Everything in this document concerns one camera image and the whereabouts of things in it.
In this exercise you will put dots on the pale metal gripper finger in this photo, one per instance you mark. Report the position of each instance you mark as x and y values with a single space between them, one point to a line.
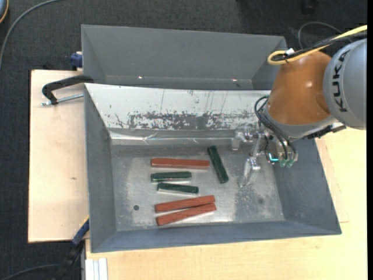
247 135
253 165

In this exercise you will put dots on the dark green flat block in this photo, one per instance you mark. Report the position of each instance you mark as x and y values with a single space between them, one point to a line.
171 176
178 188
218 165

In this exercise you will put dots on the red-brown flat block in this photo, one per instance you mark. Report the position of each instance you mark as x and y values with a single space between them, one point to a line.
186 214
179 163
183 203

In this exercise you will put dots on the grey metal bin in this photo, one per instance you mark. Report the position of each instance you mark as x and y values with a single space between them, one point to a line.
180 57

